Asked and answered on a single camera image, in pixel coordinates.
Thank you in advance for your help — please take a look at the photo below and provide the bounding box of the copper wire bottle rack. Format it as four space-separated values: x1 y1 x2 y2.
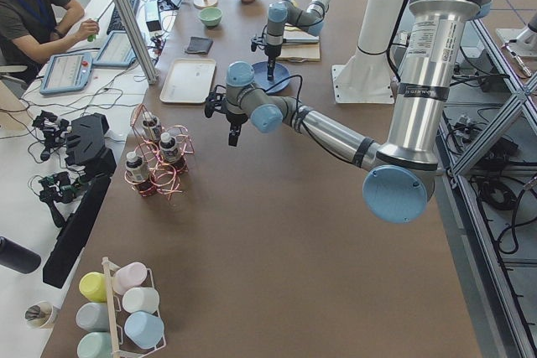
124 104 195 199

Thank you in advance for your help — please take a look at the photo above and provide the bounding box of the yellow cup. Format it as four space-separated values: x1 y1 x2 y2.
79 272 107 303

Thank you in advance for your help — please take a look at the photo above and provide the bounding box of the mint green bowl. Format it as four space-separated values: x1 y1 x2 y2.
198 7 223 28

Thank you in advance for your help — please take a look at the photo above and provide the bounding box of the blue plate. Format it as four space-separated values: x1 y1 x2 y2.
252 61 290 95

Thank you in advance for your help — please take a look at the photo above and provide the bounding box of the light blue cup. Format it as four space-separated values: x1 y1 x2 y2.
124 311 164 350

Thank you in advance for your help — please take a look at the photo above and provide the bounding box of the grey folded cloth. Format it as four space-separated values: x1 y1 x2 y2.
185 36 213 54

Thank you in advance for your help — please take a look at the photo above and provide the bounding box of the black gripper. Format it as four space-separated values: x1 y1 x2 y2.
204 85 248 147
251 34 284 80

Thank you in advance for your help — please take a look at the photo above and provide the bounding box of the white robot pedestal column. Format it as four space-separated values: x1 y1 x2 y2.
332 0 405 104

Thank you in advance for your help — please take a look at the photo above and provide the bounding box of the wooden cutting board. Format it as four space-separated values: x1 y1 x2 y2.
277 24 321 62

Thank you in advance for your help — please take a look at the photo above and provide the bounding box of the white wire cup rack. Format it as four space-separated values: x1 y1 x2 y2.
102 257 168 358

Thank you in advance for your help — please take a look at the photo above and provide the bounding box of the pink cup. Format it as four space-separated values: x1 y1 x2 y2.
112 262 148 295

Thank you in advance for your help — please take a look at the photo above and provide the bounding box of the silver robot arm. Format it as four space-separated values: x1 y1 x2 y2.
205 0 491 223
252 0 330 81

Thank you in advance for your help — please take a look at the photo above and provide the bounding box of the black thermos bottle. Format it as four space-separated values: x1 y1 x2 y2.
1 236 41 274

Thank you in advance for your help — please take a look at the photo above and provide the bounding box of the cream plastic tray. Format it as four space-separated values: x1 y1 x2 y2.
159 58 216 105

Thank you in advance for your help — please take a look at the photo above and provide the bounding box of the pale green cup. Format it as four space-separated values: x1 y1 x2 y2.
76 332 112 358

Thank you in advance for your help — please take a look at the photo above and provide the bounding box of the grey cup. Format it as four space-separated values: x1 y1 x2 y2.
76 302 109 332

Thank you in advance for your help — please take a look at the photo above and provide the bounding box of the aluminium frame post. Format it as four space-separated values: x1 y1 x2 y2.
113 0 158 85

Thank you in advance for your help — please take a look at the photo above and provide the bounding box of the blue teach pendant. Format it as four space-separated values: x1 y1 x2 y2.
39 52 93 96
93 31 136 68

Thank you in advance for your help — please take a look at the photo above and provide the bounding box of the white cup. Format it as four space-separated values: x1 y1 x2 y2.
123 287 160 314

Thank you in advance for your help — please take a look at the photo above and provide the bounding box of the dark drink bottle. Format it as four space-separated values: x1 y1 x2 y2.
125 151 155 197
142 112 162 142
159 132 185 173

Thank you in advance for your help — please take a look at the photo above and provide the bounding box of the seated person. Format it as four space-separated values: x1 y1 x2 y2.
1 0 100 84

